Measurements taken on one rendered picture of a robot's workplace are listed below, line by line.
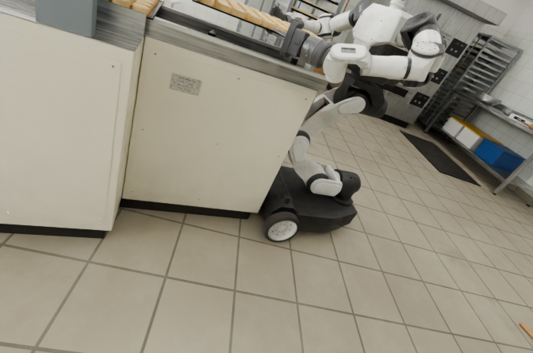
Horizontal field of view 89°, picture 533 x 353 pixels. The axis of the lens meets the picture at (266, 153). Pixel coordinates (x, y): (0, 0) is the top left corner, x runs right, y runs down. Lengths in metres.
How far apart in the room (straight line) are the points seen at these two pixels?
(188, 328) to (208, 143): 0.71
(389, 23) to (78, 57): 1.11
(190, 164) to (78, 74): 0.58
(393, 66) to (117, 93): 0.84
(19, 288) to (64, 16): 0.90
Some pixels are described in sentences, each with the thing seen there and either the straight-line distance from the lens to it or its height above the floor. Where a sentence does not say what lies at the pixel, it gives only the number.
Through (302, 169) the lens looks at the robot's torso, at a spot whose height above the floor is 0.35.
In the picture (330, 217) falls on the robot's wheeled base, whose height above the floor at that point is 0.17.
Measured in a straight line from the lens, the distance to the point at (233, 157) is 1.28.
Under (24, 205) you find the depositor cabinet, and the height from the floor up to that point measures 0.20.
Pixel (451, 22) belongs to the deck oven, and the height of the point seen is 1.68.
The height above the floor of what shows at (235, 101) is 0.70.
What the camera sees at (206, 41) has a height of 0.88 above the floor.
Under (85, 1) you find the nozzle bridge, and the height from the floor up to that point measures 0.92.
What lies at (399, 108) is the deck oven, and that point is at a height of 0.30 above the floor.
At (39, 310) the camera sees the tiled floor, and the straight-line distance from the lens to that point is 1.27.
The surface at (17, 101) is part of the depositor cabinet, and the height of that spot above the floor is 0.60.
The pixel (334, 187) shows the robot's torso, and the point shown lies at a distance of 1.70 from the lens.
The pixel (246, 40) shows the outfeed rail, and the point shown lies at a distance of 1.38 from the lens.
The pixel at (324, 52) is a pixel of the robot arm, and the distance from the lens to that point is 0.95.
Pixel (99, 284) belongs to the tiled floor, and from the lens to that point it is 1.29.
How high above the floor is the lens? 1.11
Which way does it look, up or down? 29 degrees down
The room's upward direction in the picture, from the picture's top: 24 degrees clockwise
